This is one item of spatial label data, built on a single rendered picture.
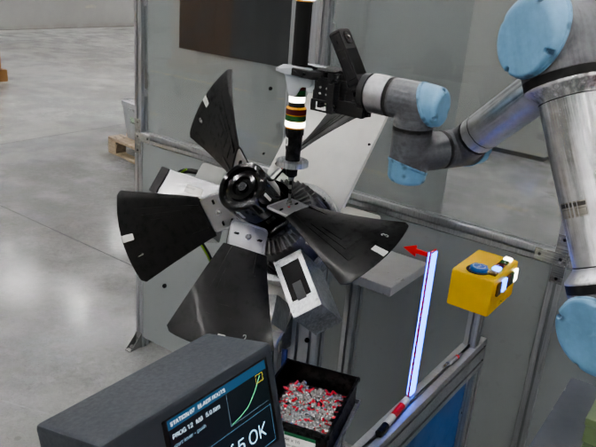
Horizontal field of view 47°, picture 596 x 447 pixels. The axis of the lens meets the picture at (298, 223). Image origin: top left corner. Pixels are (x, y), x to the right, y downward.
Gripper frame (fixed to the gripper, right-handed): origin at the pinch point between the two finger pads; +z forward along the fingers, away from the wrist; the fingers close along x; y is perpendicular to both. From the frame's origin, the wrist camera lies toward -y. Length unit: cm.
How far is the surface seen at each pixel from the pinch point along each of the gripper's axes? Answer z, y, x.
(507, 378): -40, 93, 70
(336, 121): -6.2, 12.0, 11.0
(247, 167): 7.5, 23.3, -2.6
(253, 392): -44, 27, -62
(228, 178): 10.8, 26.4, -4.8
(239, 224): 5.4, 35.3, -6.8
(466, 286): -38, 45, 21
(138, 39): 124, 14, 70
